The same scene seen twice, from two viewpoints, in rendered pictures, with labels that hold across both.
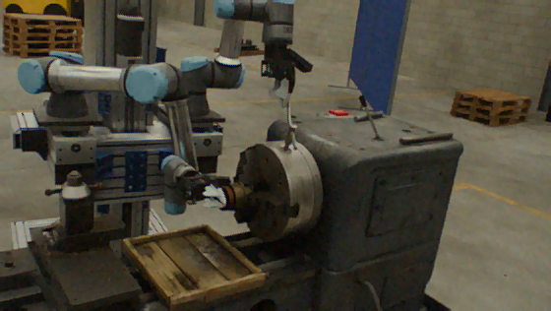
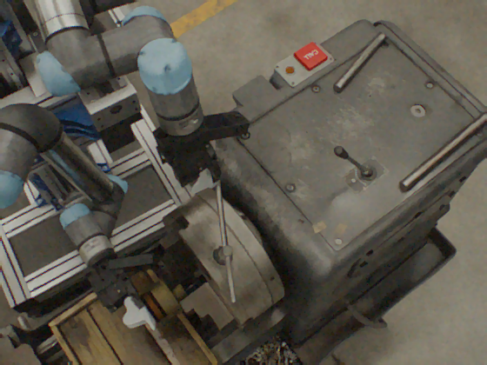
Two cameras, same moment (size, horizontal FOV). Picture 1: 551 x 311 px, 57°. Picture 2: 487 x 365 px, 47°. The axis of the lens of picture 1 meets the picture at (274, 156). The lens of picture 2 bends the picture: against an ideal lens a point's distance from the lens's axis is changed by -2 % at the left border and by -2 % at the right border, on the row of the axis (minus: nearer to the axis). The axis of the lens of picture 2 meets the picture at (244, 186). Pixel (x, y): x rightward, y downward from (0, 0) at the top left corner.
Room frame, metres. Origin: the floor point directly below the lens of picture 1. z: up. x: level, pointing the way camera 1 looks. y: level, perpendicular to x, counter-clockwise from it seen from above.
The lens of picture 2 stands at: (1.14, -0.10, 2.35)
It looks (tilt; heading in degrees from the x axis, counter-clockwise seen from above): 65 degrees down; 3
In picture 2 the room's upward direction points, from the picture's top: 3 degrees counter-clockwise
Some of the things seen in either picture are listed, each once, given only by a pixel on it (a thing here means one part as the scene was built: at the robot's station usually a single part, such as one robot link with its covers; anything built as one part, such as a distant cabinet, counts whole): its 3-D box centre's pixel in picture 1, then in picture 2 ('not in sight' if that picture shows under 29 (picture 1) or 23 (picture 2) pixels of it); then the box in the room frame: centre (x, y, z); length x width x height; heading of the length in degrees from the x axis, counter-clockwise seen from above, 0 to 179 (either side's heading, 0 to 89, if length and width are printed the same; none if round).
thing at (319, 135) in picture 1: (358, 179); (342, 166); (1.80, -0.32, 1.06); 0.59 x 0.48 x 0.39; 127
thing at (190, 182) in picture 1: (195, 186); (111, 281); (1.49, 0.24, 1.08); 0.12 x 0.09 x 0.08; 36
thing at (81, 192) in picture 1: (74, 189); not in sight; (1.25, 0.51, 1.13); 0.08 x 0.08 x 0.03
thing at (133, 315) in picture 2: (213, 194); (136, 315); (1.41, 0.17, 1.10); 0.09 x 0.06 x 0.03; 36
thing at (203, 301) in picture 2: (271, 204); (214, 310); (1.43, 0.00, 1.08); 0.12 x 0.11 x 0.05; 37
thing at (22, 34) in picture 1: (43, 35); not in sight; (10.07, 4.76, 0.36); 1.26 x 0.86 x 0.73; 141
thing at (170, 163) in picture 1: (176, 170); (82, 228); (1.63, 0.32, 1.08); 0.11 x 0.08 x 0.09; 36
